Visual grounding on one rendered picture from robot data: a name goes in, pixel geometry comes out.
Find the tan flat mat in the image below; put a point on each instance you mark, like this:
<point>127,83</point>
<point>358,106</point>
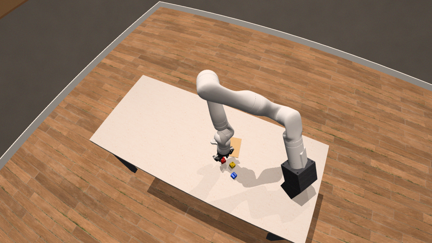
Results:
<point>235,143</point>

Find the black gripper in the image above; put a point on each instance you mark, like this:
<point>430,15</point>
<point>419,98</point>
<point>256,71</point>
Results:
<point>218,157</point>

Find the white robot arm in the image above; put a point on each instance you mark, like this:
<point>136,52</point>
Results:
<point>209,89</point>

